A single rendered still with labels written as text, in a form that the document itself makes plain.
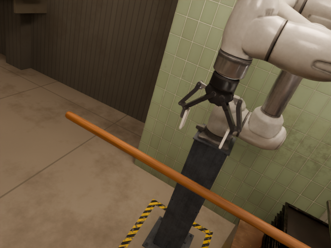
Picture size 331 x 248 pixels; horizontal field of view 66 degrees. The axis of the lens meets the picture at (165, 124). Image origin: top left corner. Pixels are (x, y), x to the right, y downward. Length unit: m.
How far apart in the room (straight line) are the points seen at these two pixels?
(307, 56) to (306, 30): 0.06
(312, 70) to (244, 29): 0.17
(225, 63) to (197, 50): 1.33
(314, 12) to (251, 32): 0.55
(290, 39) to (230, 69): 0.15
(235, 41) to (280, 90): 0.65
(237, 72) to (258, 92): 1.26
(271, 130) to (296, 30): 0.76
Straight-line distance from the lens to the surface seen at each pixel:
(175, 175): 0.82
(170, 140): 2.31
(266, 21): 0.65
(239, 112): 0.74
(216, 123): 1.39
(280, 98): 1.29
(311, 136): 2.01
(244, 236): 1.67
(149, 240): 2.12
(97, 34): 3.44
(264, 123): 1.33
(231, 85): 0.70
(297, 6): 1.18
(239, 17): 0.66
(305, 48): 0.64
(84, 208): 2.22
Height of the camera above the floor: 1.72
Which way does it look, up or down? 30 degrees down
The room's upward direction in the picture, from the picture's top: 18 degrees clockwise
